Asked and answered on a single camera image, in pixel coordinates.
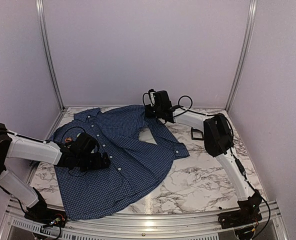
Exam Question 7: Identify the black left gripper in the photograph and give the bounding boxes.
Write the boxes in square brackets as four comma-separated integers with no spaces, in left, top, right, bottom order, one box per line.
[76,152,111,173]

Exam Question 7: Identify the blue checked button shirt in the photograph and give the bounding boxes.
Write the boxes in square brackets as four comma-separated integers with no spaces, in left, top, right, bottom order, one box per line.
[51,104,189,221]

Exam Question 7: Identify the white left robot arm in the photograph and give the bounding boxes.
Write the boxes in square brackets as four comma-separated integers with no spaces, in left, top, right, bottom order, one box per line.
[0,123,111,223]

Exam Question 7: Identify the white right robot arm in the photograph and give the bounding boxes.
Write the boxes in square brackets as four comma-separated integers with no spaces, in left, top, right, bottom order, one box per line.
[142,89,262,206]

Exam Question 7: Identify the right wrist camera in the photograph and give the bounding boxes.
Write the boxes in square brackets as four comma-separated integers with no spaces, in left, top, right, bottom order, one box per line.
[148,88,156,105]

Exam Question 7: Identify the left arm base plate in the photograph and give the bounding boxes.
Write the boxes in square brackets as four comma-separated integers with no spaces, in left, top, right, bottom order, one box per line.
[24,207,67,228]

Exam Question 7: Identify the aluminium front rail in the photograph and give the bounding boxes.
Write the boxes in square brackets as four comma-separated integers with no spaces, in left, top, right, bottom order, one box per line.
[0,199,289,240]

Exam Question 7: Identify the right aluminium frame post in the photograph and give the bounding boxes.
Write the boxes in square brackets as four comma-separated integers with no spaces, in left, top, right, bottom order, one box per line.
[225,0,258,113]

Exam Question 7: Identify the aluminium frame post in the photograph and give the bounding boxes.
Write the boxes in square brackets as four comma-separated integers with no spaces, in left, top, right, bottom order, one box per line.
[35,0,65,111]
[225,0,258,113]

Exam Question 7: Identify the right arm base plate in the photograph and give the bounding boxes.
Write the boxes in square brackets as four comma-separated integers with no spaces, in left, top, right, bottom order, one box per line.
[218,199,263,229]

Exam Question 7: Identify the left aluminium frame post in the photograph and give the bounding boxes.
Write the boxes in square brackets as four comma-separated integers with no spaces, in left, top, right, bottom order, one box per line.
[35,0,65,111]

